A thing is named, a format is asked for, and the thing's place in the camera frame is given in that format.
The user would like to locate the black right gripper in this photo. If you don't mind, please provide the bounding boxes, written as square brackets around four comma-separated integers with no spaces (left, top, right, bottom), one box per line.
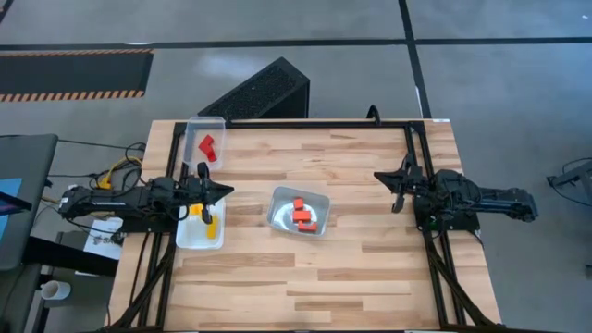
[373,154,425,215]

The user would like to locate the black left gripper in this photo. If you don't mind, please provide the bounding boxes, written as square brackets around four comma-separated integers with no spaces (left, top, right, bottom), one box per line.
[178,161,235,226]

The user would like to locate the translucent square plastic bin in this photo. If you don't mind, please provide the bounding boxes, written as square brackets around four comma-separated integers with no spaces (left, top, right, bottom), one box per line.
[266,186,332,238]

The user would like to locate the clear rectangular plastic bin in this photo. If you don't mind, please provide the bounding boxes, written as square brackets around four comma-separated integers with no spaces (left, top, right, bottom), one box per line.
[183,116,228,171]

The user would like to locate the white plastic bin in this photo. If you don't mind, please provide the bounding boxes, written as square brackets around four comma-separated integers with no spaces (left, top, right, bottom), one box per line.
[175,196,227,251]

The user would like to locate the black perforated case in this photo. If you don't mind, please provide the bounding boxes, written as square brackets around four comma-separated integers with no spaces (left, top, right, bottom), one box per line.
[197,56,311,120]

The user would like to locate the white paper sheet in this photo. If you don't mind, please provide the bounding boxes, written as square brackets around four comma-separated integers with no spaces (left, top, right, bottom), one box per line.
[82,216,125,261]

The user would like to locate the dark stand base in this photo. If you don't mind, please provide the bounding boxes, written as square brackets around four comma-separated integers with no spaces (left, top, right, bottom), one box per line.
[547,156,592,207]

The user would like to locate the black hazard-striped floor mat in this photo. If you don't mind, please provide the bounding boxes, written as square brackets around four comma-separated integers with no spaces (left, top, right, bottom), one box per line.
[0,49,154,103]

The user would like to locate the white cup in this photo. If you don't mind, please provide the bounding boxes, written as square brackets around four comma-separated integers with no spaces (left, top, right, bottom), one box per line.
[40,280,72,301]

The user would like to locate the grey side desk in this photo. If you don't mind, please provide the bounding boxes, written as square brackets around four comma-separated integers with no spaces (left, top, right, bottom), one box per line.
[0,133,59,272]

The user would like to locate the blue screen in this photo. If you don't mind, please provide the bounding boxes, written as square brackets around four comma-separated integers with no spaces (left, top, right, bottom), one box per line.
[0,178,23,237]

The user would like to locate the black aluminium table frame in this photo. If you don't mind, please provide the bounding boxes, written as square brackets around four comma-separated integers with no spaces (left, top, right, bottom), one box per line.
[110,118,505,333]

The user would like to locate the yellow cable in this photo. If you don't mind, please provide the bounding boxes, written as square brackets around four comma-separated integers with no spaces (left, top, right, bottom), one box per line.
[94,156,142,191]

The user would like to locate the black floor cables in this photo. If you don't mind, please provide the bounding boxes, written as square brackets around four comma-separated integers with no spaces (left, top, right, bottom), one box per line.
[45,137,147,186]

